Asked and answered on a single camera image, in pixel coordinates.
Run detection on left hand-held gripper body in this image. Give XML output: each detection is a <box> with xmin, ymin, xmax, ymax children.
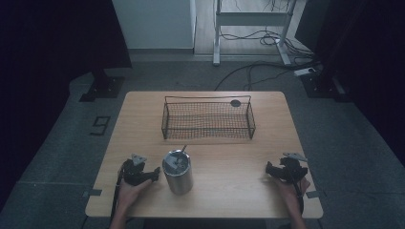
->
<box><xmin>120</xmin><ymin>154</ymin><xmax>153</xmax><ymax>187</ymax></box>

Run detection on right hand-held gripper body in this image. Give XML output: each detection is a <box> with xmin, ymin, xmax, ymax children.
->
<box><xmin>272</xmin><ymin>152</ymin><xmax>309</xmax><ymax>184</ymax></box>

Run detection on stainless steel cup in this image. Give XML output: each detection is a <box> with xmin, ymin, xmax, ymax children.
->
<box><xmin>161</xmin><ymin>149</ymin><xmax>194</xmax><ymax>196</ymax></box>

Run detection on person's right hand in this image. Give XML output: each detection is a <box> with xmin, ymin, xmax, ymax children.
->
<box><xmin>275</xmin><ymin>177</ymin><xmax>311</xmax><ymax>209</ymax></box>

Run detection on person's left hand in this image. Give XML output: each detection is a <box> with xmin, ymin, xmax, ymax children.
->
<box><xmin>116</xmin><ymin>177</ymin><xmax>154</xmax><ymax>212</ymax></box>

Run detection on thin metal utensil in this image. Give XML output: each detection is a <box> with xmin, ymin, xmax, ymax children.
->
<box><xmin>173</xmin><ymin>144</ymin><xmax>188</xmax><ymax>168</ymax></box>

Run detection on black stand base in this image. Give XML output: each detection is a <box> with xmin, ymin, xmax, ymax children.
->
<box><xmin>78</xmin><ymin>68</ymin><xmax>126</xmax><ymax>103</ymax></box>
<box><xmin>299</xmin><ymin>71</ymin><xmax>347</xmax><ymax>100</ymax></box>

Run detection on white power strip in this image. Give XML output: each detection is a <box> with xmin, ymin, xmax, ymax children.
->
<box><xmin>293</xmin><ymin>66</ymin><xmax>319</xmax><ymax>77</ymax></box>

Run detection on black curtain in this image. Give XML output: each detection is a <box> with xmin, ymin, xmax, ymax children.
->
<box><xmin>294</xmin><ymin>0</ymin><xmax>405</xmax><ymax>168</ymax></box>
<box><xmin>0</xmin><ymin>0</ymin><xmax>133</xmax><ymax>204</ymax></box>

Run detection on white cabinet panel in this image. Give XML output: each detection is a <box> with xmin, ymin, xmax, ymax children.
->
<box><xmin>111</xmin><ymin>0</ymin><xmax>198</xmax><ymax>51</ymax></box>

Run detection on right hand-held gripper cable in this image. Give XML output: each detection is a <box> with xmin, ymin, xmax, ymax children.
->
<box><xmin>293</xmin><ymin>179</ymin><xmax>306</xmax><ymax>215</ymax></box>

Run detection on hand-held gripper cable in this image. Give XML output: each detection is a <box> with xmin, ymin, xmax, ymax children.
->
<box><xmin>110</xmin><ymin>165</ymin><xmax>126</xmax><ymax>223</ymax></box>
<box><xmin>293</xmin><ymin>179</ymin><xmax>306</xmax><ymax>215</ymax></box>

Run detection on left hand-held gripper cable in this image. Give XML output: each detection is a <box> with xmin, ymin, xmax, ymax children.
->
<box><xmin>110</xmin><ymin>165</ymin><xmax>126</xmax><ymax>223</ymax></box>

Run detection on black wire mesh basket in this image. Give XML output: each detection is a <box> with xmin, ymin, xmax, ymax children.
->
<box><xmin>160</xmin><ymin>94</ymin><xmax>257</xmax><ymax>141</ymax></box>

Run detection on black floor cables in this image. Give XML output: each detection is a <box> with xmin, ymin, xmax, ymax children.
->
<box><xmin>213</xmin><ymin>0</ymin><xmax>321</xmax><ymax>93</ymax></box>

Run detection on white desk frame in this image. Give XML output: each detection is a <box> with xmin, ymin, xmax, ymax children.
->
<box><xmin>212</xmin><ymin>0</ymin><xmax>299</xmax><ymax>67</ymax></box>

